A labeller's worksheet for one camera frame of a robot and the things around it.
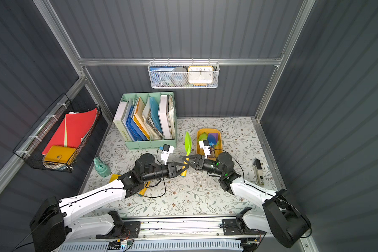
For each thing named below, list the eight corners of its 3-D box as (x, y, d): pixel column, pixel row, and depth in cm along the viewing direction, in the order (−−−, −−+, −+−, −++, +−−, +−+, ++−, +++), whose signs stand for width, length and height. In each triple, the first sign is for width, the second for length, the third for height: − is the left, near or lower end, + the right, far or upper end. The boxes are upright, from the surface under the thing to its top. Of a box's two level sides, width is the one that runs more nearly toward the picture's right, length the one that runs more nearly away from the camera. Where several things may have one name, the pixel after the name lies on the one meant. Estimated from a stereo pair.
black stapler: (257, 185, 89) (260, 181, 85) (252, 163, 98) (255, 159, 94) (262, 185, 89) (265, 182, 85) (257, 163, 98) (260, 159, 94)
